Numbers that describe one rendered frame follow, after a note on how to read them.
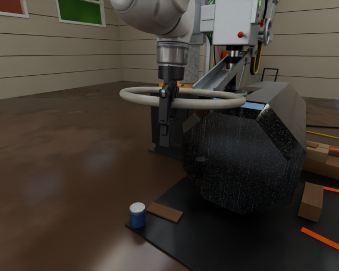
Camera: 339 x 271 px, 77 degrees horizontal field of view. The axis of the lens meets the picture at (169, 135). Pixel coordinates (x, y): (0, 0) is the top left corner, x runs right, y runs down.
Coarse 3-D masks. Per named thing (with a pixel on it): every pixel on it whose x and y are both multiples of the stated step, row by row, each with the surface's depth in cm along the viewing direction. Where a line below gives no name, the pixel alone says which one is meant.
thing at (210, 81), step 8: (248, 56) 138; (224, 64) 135; (240, 64) 126; (208, 72) 117; (216, 72) 126; (224, 72) 126; (232, 72) 116; (200, 80) 109; (208, 80) 118; (216, 80) 117; (224, 80) 107; (192, 88) 105; (200, 88) 111; (208, 88) 110; (216, 88) 100; (208, 96) 103
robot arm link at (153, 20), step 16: (112, 0) 37; (128, 0) 36; (144, 0) 36; (160, 0) 38; (176, 0) 39; (128, 16) 39; (144, 16) 39; (160, 16) 40; (176, 16) 43; (160, 32) 48
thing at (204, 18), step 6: (198, 6) 187; (204, 6) 186; (210, 6) 183; (198, 12) 189; (204, 12) 188; (210, 12) 185; (198, 18) 190; (204, 18) 188; (210, 18) 185; (198, 24) 192; (204, 24) 191; (210, 24) 188; (198, 30) 194; (204, 30) 192; (210, 30) 190
